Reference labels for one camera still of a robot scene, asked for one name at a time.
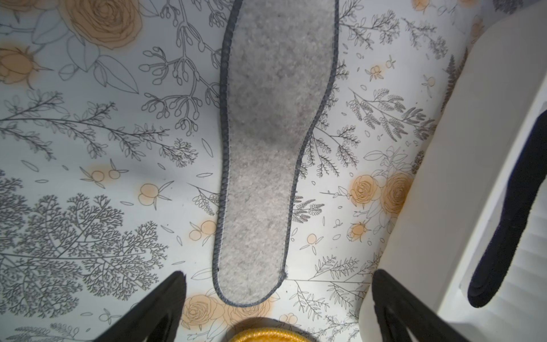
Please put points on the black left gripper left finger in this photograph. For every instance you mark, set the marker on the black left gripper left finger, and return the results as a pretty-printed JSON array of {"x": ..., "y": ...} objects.
[{"x": 156, "y": 317}]

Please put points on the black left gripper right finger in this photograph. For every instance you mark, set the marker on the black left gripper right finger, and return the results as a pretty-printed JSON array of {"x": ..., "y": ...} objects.
[{"x": 401, "y": 315}]

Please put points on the black foam insole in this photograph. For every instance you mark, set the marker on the black foam insole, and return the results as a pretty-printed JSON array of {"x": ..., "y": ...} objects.
[{"x": 522, "y": 188}]

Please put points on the grey felt insole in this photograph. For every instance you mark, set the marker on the grey felt insole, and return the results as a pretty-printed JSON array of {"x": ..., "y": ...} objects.
[{"x": 277, "y": 70}]

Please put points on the white plastic storage box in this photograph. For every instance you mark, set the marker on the white plastic storage box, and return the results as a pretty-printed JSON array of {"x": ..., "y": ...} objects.
[{"x": 455, "y": 203}]

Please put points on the orange fuzzy insole front upper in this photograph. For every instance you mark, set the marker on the orange fuzzy insole front upper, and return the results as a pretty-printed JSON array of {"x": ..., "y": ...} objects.
[{"x": 268, "y": 335}]

